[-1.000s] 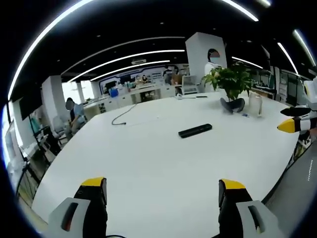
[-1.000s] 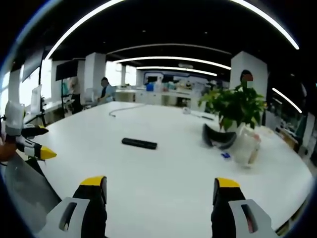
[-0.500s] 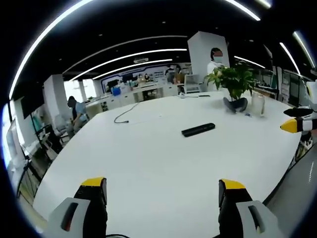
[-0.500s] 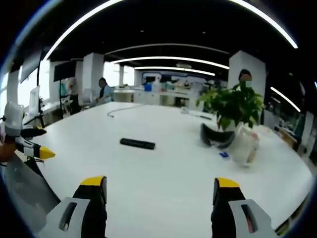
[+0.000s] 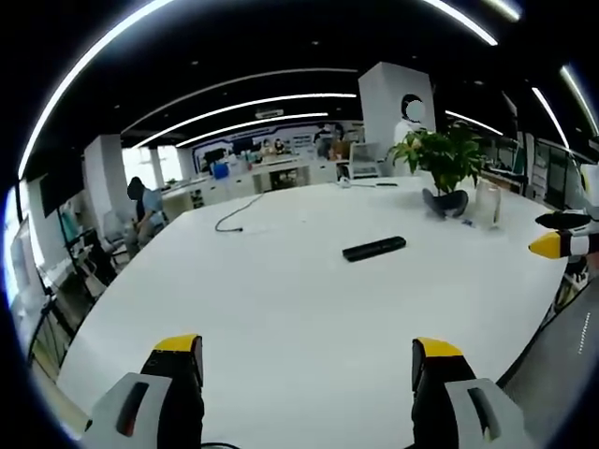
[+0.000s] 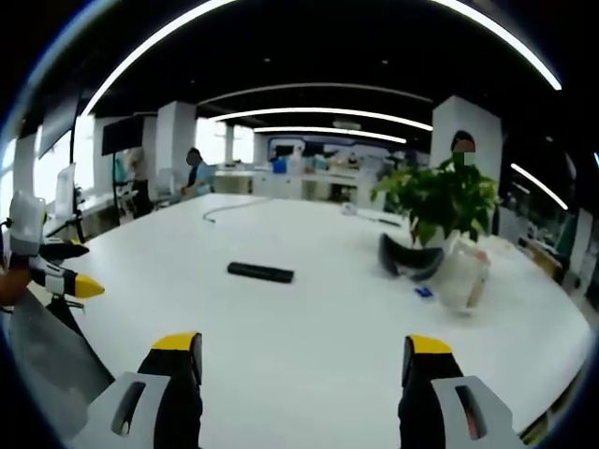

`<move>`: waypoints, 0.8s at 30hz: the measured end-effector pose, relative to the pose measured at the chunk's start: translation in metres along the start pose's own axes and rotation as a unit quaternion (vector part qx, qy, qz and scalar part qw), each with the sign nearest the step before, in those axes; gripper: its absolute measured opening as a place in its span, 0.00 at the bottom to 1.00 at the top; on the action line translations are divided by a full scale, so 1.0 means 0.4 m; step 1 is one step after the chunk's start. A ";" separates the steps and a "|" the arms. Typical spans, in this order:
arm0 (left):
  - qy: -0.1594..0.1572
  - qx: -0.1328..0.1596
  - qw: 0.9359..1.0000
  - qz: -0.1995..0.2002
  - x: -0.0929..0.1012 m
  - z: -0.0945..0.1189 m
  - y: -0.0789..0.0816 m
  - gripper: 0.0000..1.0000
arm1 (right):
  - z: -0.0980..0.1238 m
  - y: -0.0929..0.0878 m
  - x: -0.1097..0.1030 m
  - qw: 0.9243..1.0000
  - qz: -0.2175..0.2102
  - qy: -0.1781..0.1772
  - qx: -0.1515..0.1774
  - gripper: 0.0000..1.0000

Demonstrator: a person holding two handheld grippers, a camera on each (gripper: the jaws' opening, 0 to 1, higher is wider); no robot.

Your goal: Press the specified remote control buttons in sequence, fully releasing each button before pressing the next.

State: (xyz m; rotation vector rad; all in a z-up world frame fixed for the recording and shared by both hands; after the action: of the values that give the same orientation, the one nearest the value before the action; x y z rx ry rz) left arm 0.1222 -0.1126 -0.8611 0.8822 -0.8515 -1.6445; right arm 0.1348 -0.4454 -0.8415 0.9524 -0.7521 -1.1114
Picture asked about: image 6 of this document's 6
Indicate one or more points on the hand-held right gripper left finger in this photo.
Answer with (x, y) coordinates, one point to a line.
(154, 397)

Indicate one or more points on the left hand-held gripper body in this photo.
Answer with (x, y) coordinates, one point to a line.
(25, 224)

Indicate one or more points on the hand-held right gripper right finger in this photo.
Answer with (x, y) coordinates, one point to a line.
(444, 402)

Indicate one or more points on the black remote control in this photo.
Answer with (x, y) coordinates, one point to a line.
(260, 272)

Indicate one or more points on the person's left hand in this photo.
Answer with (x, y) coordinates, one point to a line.
(11, 287)

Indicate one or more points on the black stand pole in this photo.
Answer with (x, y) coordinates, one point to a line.
(75, 187)

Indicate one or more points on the small blue object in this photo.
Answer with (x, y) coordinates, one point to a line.
(423, 292)

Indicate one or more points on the clear plastic container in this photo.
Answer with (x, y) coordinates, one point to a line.
(463, 280)

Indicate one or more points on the black monitor screen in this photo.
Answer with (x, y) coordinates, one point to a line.
(121, 135)

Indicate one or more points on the black headset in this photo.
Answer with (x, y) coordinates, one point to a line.
(402, 262)

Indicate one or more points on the green potted plant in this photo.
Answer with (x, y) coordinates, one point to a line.
(444, 201)

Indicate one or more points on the curved ceiling light strip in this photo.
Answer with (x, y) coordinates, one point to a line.
(323, 112)
(515, 39)
(140, 49)
(327, 131)

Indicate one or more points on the small white object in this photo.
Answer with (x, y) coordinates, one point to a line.
(349, 208)

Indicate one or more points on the blue box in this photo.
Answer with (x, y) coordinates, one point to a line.
(279, 166)

